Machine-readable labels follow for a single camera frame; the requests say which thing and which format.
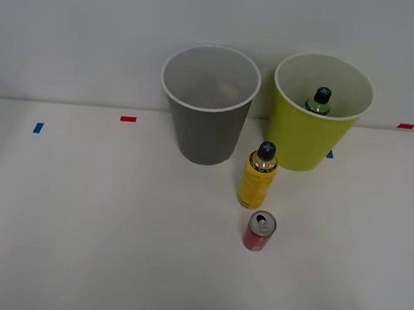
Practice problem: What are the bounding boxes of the yellow-green plastic waste bin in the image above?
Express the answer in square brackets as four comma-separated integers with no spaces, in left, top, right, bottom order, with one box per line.
[264,48,380,179]

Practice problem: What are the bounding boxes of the green bottle with black cap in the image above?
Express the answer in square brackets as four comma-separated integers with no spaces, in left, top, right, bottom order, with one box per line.
[303,85,334,117]

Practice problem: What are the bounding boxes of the red drink can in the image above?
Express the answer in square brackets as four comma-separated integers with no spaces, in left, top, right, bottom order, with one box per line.
[241,208,279,255]

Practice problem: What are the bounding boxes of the yellow bottle with black cap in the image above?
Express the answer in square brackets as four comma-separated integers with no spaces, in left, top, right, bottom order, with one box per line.
[236,139,281,211]

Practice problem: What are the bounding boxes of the grey plastic waste bin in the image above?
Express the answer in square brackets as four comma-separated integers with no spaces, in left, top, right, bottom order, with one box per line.
[152,39,265,170]

